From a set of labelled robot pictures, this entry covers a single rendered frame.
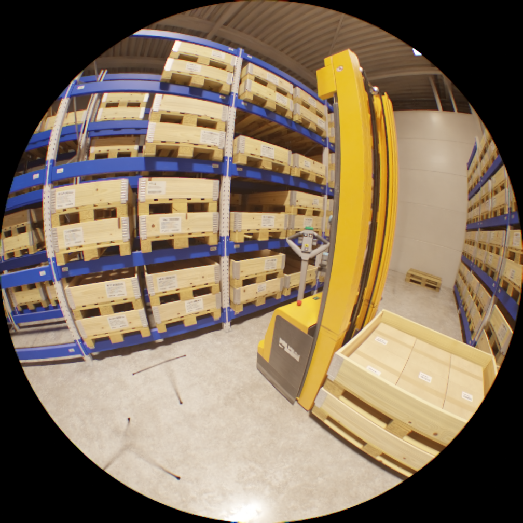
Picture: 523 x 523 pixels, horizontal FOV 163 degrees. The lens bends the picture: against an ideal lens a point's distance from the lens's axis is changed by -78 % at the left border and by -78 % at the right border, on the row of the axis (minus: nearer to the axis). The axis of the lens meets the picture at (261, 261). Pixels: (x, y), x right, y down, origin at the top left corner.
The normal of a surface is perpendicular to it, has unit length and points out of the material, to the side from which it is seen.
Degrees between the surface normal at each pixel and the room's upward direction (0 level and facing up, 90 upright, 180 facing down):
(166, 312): 90
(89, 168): 90
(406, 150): 90
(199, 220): 90
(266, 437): 0
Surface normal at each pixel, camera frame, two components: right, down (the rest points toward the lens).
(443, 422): -0.82, 0.12
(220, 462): 0.04, -0.96
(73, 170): 0.61, 0.24
